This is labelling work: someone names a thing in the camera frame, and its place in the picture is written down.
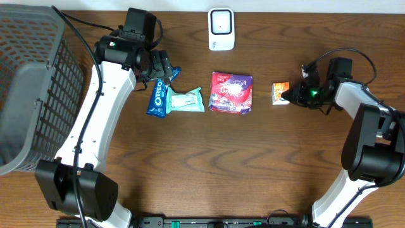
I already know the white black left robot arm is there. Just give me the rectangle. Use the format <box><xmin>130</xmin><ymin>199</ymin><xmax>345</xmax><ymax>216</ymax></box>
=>
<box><xmin>35</xmin><ymin>35</ymin><xmax>173</xmax><ymax>227</ymax></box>

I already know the white barcode scanner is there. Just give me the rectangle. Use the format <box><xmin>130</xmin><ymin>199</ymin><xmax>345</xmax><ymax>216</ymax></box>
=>
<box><xmin>208</xmin><ymin>8</ymin><xmax>235</xmax><ymax>51</ymax></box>

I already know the grey plastic mesh basket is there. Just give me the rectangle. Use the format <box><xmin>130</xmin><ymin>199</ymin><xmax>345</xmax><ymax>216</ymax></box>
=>
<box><xmin>1</xmin><ymin>4</ymin><xmax>84</xmax><ymax>175</ymax></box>

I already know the orange Kleenex tissue pack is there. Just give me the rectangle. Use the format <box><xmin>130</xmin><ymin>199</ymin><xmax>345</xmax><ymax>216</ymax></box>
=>
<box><xmin>271</xmin><ymin>82</ymin><xmax>290</xmax><ymax>105</ymax></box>

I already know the teal wet wipes pack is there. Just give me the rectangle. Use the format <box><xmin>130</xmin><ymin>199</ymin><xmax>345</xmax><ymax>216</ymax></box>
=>
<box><xmin>166</xmin><ymin>87</ymin><xmax>205</xmax><ymax>114</ymax></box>

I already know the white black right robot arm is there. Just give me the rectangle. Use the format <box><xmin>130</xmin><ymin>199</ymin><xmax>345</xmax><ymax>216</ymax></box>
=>
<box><xmin>282</xmin><ymin>58</ymin><xmax>404</xmax><ymax>227</ymax></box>

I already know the blue Oreo cookie pack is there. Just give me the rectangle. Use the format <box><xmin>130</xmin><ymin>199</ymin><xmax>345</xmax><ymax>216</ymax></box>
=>
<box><xmin>146</xmin><ymin>66</ymin><xmax>182</xmax><ymax>118</ymax></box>

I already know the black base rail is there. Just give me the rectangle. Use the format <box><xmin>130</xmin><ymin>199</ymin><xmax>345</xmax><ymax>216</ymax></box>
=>
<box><xmin>56</xmin><ymin>216</ymin><xmax>374</xmax><ymax>228</ymax></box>

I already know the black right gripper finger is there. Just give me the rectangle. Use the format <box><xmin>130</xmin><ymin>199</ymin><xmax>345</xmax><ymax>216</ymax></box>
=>
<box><xmin>282</xmin><ymin>86</ymin><xmax>297</xmax><ymax>95</ymax></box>
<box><xmin>282</xmin><ymin>94</ymin><xmax>296</xmax><ymax>104</ymax></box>

